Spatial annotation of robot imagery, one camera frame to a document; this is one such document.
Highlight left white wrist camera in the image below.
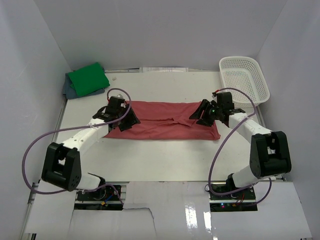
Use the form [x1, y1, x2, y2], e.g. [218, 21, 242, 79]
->
[116, 94, 125, 101]

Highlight white paper sheets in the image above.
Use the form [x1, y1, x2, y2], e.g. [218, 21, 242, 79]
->
[139, 67, 189, 73]

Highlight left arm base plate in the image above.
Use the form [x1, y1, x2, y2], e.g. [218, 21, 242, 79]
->
[74, 185, 123, 211]

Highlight red t-shirt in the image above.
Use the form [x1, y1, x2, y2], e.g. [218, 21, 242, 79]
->
[105, 101, 221, 141]

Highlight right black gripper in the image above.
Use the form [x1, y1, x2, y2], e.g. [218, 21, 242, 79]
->
[189, 99, 222, 128]

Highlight white plastic basket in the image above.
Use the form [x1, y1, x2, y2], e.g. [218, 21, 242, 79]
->
[219, 56, 270, 108]

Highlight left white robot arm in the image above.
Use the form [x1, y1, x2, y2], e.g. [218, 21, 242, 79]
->
[41, 95, 140, 200]

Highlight green folded t-shirt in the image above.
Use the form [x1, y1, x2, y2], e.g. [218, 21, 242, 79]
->
[67, 62, 110, 96]

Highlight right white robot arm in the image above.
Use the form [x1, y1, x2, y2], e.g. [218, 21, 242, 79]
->
[189, 87, 292, 200]

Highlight blue folded t-shirt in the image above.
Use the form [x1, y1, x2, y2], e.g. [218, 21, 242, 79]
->
[62, 73, 105, 100]

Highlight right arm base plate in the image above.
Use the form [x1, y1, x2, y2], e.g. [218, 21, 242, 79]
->
[204, 184, 258, 213]

